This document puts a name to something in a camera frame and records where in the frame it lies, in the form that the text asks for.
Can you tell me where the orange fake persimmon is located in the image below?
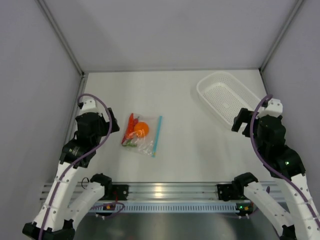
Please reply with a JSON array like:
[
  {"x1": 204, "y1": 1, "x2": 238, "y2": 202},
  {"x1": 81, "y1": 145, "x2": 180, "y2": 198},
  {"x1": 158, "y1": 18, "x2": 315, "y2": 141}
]
[{"x1": 133, "y1": 121, "x2": 150, "y2": 138}]

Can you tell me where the clear zip top bag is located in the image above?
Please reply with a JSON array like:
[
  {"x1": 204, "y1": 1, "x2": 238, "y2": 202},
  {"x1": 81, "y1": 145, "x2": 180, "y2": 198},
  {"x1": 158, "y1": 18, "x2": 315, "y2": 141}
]
[{"x1": 121, "y1": 113, "x2": 163, "y2": 158}]

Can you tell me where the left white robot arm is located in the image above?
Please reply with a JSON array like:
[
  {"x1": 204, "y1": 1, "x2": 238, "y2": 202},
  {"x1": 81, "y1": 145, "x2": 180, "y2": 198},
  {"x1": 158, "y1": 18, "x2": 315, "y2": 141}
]
[{"x1": 22, "y1": 107, "x2": 120, "y2": 240}]

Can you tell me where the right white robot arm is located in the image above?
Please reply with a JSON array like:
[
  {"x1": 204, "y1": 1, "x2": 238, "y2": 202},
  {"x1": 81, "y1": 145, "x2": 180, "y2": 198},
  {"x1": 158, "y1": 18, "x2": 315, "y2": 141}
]
[{"x1": 231, "y1": 108, "x2": 320, "y2": 240}]

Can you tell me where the red fake chili pepper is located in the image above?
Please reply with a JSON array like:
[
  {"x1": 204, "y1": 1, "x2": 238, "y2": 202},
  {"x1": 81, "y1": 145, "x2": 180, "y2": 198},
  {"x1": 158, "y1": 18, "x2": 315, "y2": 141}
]
[{"x1": 121, "y1": 113, "x2": 139, "y2": 146}]

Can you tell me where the white perforated plastic basket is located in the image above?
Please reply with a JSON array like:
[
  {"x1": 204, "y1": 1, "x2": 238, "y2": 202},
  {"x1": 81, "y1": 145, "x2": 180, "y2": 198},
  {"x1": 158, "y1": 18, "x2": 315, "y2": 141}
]
[{"x1": 196, "y1": 71, "x2": 261, "y2": 130}]

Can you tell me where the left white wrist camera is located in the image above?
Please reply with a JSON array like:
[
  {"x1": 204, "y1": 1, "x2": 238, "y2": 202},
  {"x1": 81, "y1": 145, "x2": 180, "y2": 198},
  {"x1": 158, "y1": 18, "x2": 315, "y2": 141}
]
[{"x1": 78, "y1": 98, "x2": 100, "y2": 116}]

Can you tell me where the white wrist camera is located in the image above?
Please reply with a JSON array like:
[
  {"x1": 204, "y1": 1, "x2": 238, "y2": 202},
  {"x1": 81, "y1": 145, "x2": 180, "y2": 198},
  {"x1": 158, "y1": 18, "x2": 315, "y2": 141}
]
[
  {"x1": 78, "y1": 98, "x2": 100, "y2": 116},
  {"x1": 257, "y1": 98, "x2": 283, "y2": 118}
]

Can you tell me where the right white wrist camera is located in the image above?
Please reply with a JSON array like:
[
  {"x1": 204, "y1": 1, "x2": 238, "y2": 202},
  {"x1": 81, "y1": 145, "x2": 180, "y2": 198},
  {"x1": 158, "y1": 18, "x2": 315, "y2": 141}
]
[{"x1": 257, "y1": 98, "x2": 283, "y2": 118}]

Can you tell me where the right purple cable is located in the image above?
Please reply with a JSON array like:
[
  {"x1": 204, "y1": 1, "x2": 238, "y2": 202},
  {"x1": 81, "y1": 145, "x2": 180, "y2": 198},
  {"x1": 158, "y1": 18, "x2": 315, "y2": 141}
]
[{"x1": 248, "y1": 93, "x2": 320, "y2": 240}]

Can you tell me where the left black base bracket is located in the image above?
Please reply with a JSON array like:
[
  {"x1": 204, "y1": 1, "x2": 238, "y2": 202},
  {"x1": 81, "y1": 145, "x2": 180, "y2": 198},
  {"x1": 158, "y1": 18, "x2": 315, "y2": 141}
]
[{"x1": 109, "y1": 184, "x2": 129, "y2": 201}]

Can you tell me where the black base bracket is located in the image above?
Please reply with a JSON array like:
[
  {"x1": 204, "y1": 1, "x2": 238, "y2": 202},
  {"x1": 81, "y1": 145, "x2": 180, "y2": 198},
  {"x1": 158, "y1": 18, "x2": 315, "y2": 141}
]
[
  {"x1": 109, "y1": 184, "x2": 129, "y2": 201},
  {"x1": 216, "y1": 184, "x2": 239, "y2": 202}
]

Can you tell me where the right black base bracket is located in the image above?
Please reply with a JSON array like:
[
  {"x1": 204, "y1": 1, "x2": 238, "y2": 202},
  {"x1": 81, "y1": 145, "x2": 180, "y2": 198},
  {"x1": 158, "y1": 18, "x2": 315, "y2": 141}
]
[{"x1": 216, "y1": 184, "x2": 239, "y2": 202}]

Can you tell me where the aluminium mounting rail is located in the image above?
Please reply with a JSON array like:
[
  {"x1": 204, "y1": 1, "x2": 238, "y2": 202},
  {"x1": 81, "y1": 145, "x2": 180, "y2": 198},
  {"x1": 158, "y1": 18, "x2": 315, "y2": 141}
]
[{"x1": 39, "y1": 181, "x2": 288, "y2": 202}]

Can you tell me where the white slotted cable duct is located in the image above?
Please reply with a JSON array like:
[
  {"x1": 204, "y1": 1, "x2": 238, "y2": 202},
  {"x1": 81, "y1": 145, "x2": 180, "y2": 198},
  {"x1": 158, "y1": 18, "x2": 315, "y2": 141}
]
[{"x1": 89, "y1": 202, "x2": 253, "y2": 214}]

